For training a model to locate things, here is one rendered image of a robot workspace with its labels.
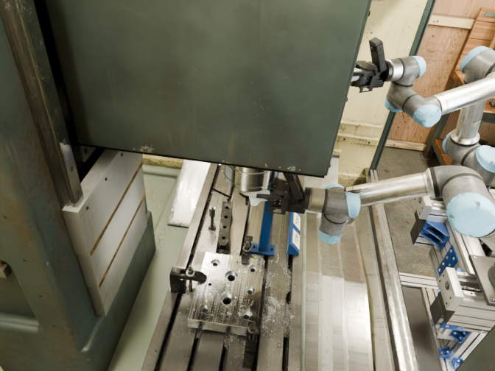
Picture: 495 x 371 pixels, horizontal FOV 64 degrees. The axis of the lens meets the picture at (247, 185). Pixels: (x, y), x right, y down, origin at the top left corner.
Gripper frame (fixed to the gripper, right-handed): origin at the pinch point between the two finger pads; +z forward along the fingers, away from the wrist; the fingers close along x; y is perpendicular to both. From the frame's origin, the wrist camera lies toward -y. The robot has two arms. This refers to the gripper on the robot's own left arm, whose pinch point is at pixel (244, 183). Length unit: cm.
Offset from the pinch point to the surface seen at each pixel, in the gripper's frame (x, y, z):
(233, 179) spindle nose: -6.9, -6.6, 3.0
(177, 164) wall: 100, 76, 49
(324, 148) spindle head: -12.5, -24.9, -18.7
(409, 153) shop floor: 250, 136, -146
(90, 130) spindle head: -12.5, -19.8, 39.6
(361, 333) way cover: -3, 66, -54
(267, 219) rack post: 16.4, 29.8, -9.2
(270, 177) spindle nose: -4.9, -7.8, -7.3
